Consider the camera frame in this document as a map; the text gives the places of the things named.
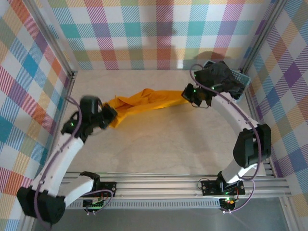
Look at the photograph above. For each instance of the orange t-shirt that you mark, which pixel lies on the orange t-shirt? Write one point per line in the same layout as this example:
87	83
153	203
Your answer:
144	103

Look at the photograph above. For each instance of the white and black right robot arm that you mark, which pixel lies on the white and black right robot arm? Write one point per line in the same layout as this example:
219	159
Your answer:
233	110

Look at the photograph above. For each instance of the dark crumpled t-shirt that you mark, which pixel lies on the dark crumpled t-shirt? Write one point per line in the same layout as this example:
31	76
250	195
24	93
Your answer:
223	74

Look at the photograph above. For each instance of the light blue plastic basket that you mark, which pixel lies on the light blue plastic basket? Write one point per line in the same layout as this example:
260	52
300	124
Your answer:
241	78

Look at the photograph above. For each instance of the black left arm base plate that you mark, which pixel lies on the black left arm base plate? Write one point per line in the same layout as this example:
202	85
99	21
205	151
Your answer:
108	188

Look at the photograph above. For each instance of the aluminium frame cross rail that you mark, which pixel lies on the aluminium frame cross rail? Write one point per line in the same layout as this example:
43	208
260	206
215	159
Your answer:
156	186

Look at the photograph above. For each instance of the aluminium frame post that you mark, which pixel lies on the aluminium frame post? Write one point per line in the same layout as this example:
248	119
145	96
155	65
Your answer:
51	36
264	36

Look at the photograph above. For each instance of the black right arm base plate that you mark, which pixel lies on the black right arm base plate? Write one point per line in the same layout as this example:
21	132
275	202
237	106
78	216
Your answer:
210	187

